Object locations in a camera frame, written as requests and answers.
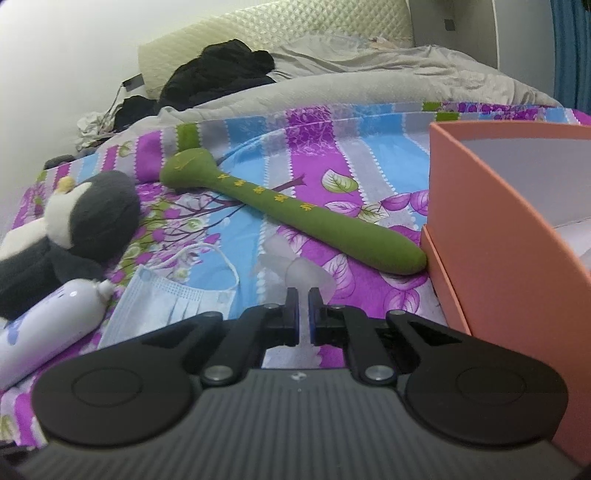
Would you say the white plastic bottle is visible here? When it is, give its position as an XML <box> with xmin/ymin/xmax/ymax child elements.
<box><xmin>0</xmin><ymin>279</ymin><xmax>114</xmax><ymax>391</ymax></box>

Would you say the green plush stick toy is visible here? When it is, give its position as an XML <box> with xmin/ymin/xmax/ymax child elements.
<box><xmin>159</xmin><ymin>150</ymin><xmax>428</xmax><ymax>276</ymax></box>

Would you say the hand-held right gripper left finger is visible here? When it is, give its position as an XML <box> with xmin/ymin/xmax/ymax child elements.
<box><xmin>139</xmin><ymin>287</ymin><xmax>301</xmax><ymax>386</ymax></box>

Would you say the cream quilted headboard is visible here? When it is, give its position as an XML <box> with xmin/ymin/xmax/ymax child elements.
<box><xmin>137</xmin><ymin>0</ymin><xmax>414</xmax><ymax>100</ymax></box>

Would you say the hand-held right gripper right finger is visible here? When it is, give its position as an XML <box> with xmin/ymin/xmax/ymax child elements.
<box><xmin>308</xmin><ymin>287</ymin><xmax>462</xmax><ymax>385</ymax></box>

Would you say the black clothes pile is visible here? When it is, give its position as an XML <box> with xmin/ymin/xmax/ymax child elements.
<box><xmin>158</xmin><ymin>39</ymin><xmax>276</xmax><ymax>112</ymax></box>

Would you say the black cable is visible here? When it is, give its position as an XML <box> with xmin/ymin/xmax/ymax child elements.
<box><xmin>108</xmin><ymin>85</ymin><xmax>127</xmax><ymax>121</ymax></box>

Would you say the grey duvet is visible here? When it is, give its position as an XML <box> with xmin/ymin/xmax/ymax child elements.
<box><xmin>157</xmin><ymin>34</ymin><xmax>561</xmax><ymax>125</ymax></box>

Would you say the salmon pink cardboard box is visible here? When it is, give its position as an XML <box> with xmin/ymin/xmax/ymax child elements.
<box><xmin>420</xmin><ymin>121</ymin><xmax>591</xmax><ymax>480</ymax></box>

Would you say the blue face mask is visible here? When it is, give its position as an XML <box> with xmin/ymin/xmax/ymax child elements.
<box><xmin>99</xmin><ymin>244</ymin><xmax>241</xmax><ymax>347</ymax></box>

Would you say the striped floral bedsheet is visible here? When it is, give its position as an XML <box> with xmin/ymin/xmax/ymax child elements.
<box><xmin>0</xmin><ymin>102</ymin><xmax>591</xmax><ymax>462</ymax></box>

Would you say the white wardrobe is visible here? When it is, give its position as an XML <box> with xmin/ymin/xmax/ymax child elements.
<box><xmin>411</xmin><ymin>0</ymin><xmax>555</xmax><ymax>75</ymax></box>

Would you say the white crumpled cloth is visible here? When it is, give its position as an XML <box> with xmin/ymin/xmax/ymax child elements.
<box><xmin>76</xmin><ymin>111</ymin><xmax>116</xmax><ymax>149</ymax></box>

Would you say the grey white penguin plush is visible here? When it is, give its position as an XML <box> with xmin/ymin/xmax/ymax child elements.
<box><xmin>0</xmin><ymin>171</ymin><xmax>141</xmax><ymax>319</ymax></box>

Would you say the clear plastic bag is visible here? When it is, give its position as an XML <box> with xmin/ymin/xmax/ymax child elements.
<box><xmin>259</xmin><ymin>235</ymin><xmax>335</xmax><ymax>308</ymax></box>

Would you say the dark cloth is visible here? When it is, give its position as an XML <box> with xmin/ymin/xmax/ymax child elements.
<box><xmin>113</xmin><ymin>95</ymin><xmax>160</xmax><ymax>132</ymax></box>

